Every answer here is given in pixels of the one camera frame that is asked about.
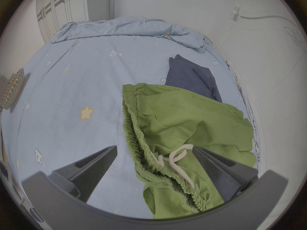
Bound dark blue garment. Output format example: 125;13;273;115
165;54;223;103

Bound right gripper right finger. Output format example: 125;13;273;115
192;146;258;203

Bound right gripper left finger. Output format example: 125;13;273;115
48;145;118;203

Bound green shorts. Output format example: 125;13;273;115
122;83;256;219

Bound white wardrobe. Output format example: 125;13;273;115
36;0;90;44

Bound round woven basket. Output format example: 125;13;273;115
2;68;25;110

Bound pale blue quilt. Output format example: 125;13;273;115
51;16;211;54

